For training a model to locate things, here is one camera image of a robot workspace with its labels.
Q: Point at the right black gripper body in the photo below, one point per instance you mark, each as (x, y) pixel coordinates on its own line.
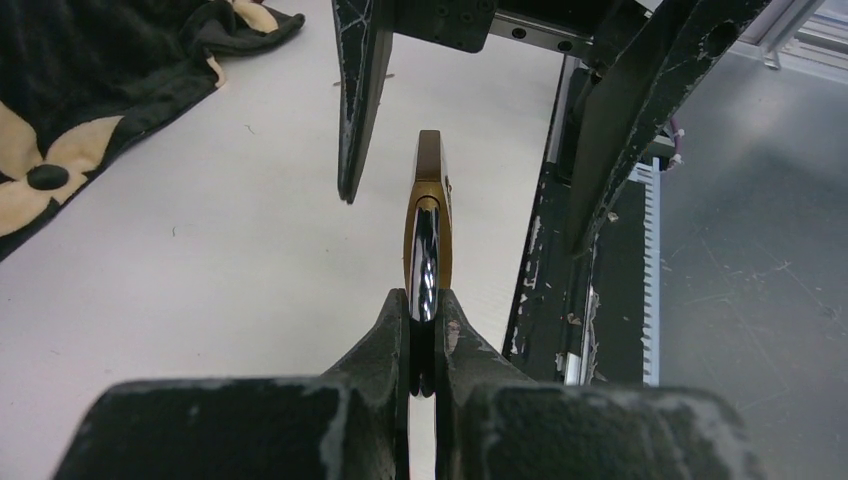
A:
(593, 31)

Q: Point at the large brass padlock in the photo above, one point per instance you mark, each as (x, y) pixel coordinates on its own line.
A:
(427, 255)

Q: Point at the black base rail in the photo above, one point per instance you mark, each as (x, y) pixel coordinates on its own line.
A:
(592, 318)

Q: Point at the black floral pillow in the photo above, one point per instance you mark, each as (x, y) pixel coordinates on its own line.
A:
(82, 81)

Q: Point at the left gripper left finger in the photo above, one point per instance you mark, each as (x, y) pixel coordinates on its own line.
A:
(350, 422)

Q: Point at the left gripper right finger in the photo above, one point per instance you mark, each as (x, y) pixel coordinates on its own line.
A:
(494, 422)

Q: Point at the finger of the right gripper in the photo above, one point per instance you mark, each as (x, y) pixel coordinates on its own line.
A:
(364, 33)
(678, 45)

